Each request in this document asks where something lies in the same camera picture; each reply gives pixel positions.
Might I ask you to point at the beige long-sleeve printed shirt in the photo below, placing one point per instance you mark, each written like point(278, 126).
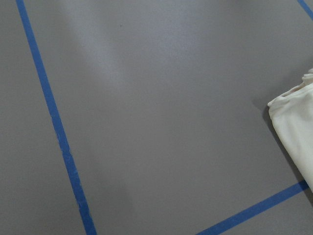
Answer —
point(291, 114)

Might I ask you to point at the brown table mat blue grid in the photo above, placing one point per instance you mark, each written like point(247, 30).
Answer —
point(164, 105)

